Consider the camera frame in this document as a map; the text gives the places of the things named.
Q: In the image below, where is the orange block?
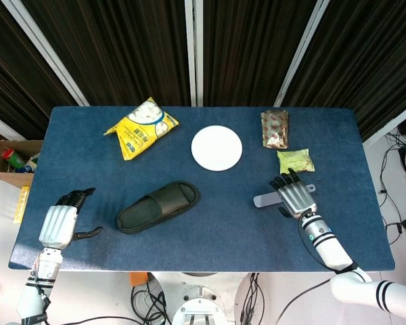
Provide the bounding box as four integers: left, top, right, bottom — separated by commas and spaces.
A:
129, 272, 149, 288

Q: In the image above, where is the brown snack packet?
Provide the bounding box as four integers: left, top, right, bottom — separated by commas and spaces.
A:
259, 108, 290, 150

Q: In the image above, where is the white round plate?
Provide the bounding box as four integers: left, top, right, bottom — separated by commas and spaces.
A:
190, 125, 244, 172

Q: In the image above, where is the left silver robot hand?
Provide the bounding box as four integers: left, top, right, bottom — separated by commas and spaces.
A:
37, 187, 104, 251

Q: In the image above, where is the green red can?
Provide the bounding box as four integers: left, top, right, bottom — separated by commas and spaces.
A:
1, 148, 26, 170

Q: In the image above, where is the white frame rail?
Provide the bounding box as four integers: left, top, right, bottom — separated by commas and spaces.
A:
0, 110, 24, 142
361, 113, 406, 148

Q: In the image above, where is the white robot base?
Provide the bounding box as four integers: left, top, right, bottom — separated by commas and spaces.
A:
145, 272, 271, 325

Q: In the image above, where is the white frame post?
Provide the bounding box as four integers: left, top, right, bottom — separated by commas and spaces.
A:
183, 0, 204, 108
273, 0, 331, 108
0, 0, 90, 107

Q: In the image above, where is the blue table cloth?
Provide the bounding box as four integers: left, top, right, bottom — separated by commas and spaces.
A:
8, 106, 396, 273

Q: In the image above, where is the yellow snack bag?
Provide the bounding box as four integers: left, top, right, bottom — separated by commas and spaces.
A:
103, 96, 180, 162

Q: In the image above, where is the green snack packet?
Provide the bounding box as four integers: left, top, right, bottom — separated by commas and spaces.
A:
276, 148, 316, 177

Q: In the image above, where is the yellow perforated strip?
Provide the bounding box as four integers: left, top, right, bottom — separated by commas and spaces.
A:
13, 185, 31, 224

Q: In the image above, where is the black pleated curtain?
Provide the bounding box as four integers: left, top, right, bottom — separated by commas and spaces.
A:
202, 0, 317, 108
280, 0, 406, 142
0, 0, 78, 140
20, 0, 192, 107

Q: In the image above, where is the white blue package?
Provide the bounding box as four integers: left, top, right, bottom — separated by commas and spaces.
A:
24, 152, 41, 174

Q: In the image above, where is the black slipper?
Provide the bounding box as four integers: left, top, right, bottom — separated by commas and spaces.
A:
116, 180, 202, 234

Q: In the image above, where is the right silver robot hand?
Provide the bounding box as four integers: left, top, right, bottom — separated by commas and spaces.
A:
269, 168, 318, 219

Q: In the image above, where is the black wall cable tangle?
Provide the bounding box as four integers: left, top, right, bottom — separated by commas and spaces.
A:
378, 128, 406, 244

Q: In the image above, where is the cardboard box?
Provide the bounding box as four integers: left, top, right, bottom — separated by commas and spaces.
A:
0, 125, 44, 189

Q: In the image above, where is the black floor cable bundle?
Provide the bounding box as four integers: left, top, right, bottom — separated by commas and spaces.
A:
131, 282, 173, 325
239, 272, 265, 325

